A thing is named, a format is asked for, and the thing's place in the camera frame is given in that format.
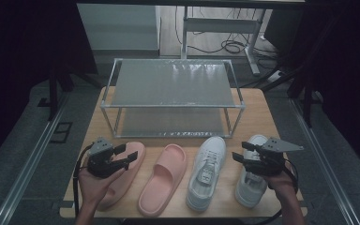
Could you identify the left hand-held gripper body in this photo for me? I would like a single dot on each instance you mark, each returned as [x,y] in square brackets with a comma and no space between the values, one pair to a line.
[101,162]

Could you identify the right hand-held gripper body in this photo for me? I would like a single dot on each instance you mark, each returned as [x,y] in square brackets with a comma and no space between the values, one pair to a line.
[265,162]

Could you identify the pink slipper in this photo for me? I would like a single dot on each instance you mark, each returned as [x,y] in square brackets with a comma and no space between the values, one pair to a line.
[161,184]
[128,181]

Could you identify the white sneaker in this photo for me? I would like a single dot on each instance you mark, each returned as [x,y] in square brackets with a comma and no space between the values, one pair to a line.
[204,181]
[250,190]

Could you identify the grey metal shoe rack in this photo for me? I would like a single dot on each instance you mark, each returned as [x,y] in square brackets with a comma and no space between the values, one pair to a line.
[172,82]

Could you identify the person's right hand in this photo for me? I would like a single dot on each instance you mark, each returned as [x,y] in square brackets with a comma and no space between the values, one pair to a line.
[282,184]

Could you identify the person's left hand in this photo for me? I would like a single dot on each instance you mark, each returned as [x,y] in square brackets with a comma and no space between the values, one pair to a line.
[92,189]

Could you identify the black stand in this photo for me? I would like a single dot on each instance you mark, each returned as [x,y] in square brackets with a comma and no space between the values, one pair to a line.
[307,103]
[53,93]

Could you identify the white power strip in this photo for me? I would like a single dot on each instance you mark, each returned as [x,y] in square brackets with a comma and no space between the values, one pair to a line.
[276,76]

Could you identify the dark box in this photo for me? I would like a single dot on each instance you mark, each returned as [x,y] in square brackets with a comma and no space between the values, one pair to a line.
[282,31]

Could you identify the grey cabinet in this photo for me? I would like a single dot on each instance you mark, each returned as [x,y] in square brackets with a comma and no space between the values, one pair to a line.
[118,28]

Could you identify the metal floor rail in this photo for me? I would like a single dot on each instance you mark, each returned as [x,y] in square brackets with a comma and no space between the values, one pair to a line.
[28,165]
[325,162]

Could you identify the white desk frame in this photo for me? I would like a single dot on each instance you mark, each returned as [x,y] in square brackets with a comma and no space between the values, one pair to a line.
[218,25]

